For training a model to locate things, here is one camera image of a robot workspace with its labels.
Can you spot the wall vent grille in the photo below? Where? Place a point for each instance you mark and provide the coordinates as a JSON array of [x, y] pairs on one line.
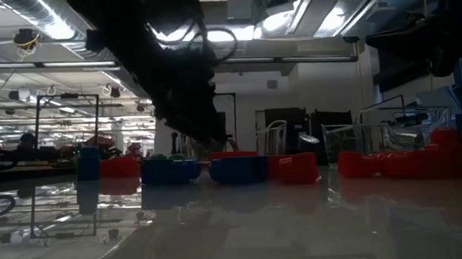
[[272, 84]]

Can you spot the red plastic building block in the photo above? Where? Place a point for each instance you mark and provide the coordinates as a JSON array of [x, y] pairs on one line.
[[353, 164], [274, 167], [119, 168], [299, 168], [232, 154], [402, 165]]

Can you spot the long ceiling light bar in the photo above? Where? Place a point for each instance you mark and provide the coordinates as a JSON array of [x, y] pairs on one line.
[[78, 63], [315, 59]]

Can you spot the green two-stud building block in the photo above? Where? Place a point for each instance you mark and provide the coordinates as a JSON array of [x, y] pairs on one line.
[[168, 156]]

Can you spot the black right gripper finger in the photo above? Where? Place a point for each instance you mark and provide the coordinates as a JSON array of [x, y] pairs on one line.
[[417, 18], [394, 39]]

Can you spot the silver ventilation duct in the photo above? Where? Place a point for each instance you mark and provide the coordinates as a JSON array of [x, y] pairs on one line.
[[26, 7]]

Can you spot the red single-stud building block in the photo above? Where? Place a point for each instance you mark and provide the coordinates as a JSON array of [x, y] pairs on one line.
[[450, 160]]

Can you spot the black metal frame rig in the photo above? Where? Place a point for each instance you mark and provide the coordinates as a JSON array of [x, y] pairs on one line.
[[68, 96], [235, 113]]

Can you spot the small blue single-stud block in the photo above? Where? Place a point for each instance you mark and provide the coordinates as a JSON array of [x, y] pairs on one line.
[[88, 166]]

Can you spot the blue two-stud building block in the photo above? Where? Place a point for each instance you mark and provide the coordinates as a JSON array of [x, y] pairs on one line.
[[169, 171], [239, 170]]

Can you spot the black cabinet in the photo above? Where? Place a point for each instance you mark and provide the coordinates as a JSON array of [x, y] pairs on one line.
[[284, 122]]

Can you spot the dark workbench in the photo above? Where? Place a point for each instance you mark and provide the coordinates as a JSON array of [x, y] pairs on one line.
[[16, 168]]

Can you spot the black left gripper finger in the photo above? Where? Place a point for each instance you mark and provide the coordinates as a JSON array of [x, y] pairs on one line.
[[225, 130], [199, 131]]

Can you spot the glossy white table cover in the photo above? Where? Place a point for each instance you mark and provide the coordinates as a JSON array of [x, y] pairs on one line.
[[237, 225]]

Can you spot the grey ceiling box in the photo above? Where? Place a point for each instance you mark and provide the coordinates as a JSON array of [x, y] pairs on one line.
[[239, 8]]

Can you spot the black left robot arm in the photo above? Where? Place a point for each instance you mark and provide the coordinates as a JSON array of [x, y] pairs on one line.
[[127, 15]]

